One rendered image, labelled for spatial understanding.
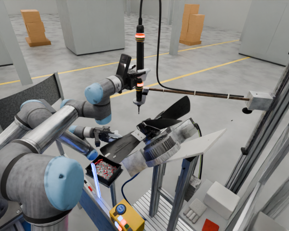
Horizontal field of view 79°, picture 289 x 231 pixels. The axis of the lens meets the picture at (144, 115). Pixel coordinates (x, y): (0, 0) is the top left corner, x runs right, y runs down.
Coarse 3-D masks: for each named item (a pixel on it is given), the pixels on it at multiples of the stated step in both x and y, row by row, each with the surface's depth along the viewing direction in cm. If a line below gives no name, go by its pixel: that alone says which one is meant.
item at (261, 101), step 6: (252, 96) 87; (258, 96) 86; (264, 96) 86; (270, 96) 86; (246, 102) 92; (252, 102) 87; (258, 102) 86; (264, 102) 86; (270, 102) 85; (252, 108) 89; (258, 108) 88; (264, 108) 88
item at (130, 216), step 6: (126, 204) 91; (114, 210) 88; (126, 210) 88; (132, 210) 88; (114, 216) 86; (126, 216) 86; (132, 216) 86; (138, 216) 86; (120, 222) 84; (126, 222) 84; (132, 222) 84; (138, 222) 84; (144, 222) 86; (132, 228) 82; (138, 228) 82
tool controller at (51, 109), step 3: (36, 99) 140; (39, 99) 141; (42, 99) 142; (42, 102) 138; (45, 102) 139; (45, 105) 134; (48, 105) 135; (48, 108) 131; (51, 108) 132; (51, 111) 128; (54, 111) 129
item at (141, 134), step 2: (136, 130) 120; (138, 130) 120; (134, 132) 119; (136, 132) 119; (138, 132) 119; (140, 132) 119; (132, 134) 117; (134, 134) 117; (136, 134) 117; (140, 134) 118; (142, 134) 118; (134, 136) 116; (136, 136) 116; (138, 136) 116; (140, 136) 116; (142, 136) 116; (144, 136) 116; (138, 138) 115; (140, 138) 115; (142, 138) 115; (140, 140) 114
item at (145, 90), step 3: (147, 87) 96; (144, 90) 96; (147, 90) 95; (144, 93) 96; (147, 93) 96; (144, 96) 98; (135, 99) 102; (144, 99) 99; (135, 102) 99; (138, 102) 100; (141, 102) 100; (144, 102) 101
